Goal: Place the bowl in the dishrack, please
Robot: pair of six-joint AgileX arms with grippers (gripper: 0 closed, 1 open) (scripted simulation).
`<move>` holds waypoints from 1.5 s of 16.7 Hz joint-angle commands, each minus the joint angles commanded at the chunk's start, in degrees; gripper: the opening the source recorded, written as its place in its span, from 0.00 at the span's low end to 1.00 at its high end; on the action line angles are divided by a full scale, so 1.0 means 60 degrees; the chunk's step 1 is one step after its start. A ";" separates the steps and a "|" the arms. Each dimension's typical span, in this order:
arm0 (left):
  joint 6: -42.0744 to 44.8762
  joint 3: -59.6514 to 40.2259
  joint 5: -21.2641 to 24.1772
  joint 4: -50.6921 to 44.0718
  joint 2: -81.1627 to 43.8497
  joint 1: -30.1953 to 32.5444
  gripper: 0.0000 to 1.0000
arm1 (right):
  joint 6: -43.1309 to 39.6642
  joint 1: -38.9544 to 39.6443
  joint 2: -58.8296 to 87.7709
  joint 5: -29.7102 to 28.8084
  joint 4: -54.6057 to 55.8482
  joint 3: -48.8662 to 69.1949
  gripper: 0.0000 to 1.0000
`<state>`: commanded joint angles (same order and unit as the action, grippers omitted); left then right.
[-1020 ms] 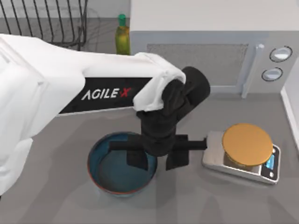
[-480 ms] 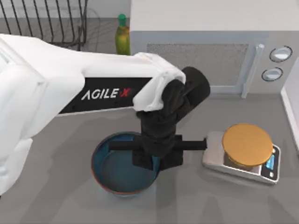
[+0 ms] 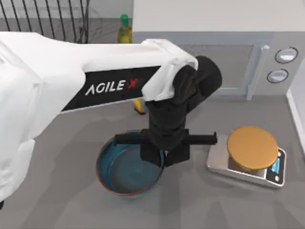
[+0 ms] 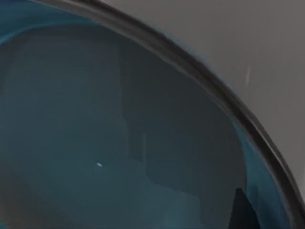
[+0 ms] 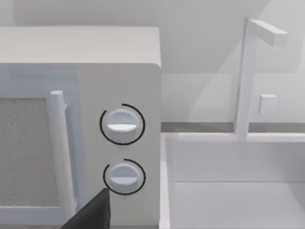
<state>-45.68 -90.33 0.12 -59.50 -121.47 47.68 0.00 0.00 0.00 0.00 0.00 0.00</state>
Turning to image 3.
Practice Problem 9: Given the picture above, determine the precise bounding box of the blue round bowl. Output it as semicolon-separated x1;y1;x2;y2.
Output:
95;129;166;197

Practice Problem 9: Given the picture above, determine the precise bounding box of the yellow and red bottle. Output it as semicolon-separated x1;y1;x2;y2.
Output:
132;97;147;115

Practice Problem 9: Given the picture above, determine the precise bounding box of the silver kitchen scale orange plate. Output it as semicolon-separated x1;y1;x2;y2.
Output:
205;125;287;190

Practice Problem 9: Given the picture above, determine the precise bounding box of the microwave oven door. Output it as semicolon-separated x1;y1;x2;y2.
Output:
166;43;264;99

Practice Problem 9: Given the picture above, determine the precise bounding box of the green capped yellow bottle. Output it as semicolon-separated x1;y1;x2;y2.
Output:
116;14;133;44

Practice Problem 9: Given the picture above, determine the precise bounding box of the pale microwave oven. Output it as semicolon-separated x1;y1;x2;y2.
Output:
132;0;305;104

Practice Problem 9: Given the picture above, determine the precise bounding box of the white sink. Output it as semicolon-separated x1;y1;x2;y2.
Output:
285;88;305;155

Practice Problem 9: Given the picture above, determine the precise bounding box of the microwave oven knob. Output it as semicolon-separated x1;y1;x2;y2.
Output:
266;69;289;84
274;46;299;63

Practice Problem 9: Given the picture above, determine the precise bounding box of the microwave door handle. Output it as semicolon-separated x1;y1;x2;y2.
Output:
246;44;270;101

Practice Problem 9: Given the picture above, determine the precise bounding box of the black wire rack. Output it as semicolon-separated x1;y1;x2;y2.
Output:
0;0;97;44

